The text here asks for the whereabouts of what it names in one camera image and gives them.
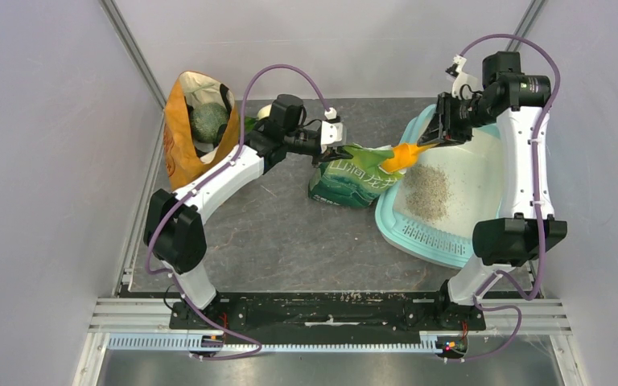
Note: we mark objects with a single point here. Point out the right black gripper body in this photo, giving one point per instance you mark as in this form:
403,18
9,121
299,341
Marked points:
459,117

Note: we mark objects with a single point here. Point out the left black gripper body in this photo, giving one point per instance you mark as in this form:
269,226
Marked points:
302,141

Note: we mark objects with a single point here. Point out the yellow plastic scoop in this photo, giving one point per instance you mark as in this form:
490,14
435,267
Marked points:
405,155

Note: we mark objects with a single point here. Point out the green litter bag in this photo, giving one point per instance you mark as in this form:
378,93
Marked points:
355,182

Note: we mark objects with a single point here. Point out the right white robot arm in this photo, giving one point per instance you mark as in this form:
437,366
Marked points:
525,227

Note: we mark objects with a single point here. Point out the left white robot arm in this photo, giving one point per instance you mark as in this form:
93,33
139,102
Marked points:
174,231

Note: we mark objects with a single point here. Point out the teal litter box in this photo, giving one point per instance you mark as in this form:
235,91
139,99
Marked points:
475,174

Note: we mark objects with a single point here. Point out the grey litter pile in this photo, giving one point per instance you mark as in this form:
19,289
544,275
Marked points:
427,192

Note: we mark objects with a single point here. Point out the white oval toy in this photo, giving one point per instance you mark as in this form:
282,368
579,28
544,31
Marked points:
264,112

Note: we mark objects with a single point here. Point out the green toy in bag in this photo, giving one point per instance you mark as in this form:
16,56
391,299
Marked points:
206,121

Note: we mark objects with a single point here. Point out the brown paper grocery bag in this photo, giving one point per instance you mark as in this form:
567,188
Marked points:
186,158

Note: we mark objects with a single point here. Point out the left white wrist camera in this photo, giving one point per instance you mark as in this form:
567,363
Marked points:
331,132

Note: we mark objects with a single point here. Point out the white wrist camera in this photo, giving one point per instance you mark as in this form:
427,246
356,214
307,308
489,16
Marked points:
460,78
331,132

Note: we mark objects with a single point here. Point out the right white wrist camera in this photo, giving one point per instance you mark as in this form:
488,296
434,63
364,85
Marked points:
460,78

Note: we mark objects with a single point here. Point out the aluminium frame post right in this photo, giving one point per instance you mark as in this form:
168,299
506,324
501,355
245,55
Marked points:
530,17

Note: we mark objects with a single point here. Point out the aluminium frame post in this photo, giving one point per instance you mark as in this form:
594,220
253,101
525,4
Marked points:
125,35
530,17

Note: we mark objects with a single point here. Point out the aluminium frame post left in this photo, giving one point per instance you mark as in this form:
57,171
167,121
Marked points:
125,35

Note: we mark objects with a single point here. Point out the slotted cable duct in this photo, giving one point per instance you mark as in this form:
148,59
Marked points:
202,343

